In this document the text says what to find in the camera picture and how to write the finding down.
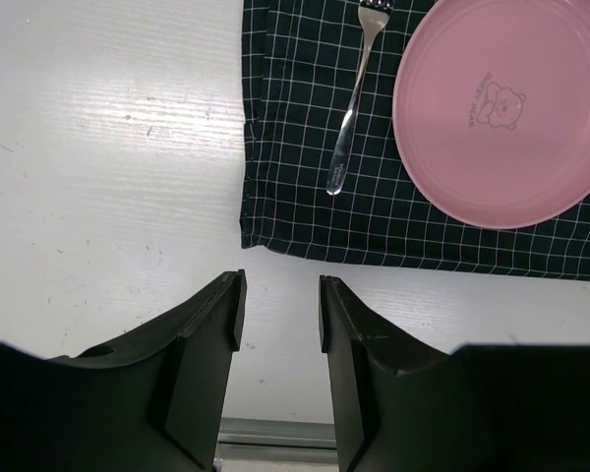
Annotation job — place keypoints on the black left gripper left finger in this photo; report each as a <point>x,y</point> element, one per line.
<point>150,399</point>

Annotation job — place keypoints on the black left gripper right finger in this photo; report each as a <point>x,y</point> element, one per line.
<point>400,404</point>

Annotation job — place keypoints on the pink plastic plate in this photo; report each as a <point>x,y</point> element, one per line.
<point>491,109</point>

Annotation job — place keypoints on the dark checked cloth placemat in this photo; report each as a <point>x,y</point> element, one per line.
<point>299,62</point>

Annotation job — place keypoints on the silver metal fork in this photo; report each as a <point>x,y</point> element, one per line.
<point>373,16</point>

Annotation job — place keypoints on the aluminium front rail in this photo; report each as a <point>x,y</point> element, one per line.
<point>276,441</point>

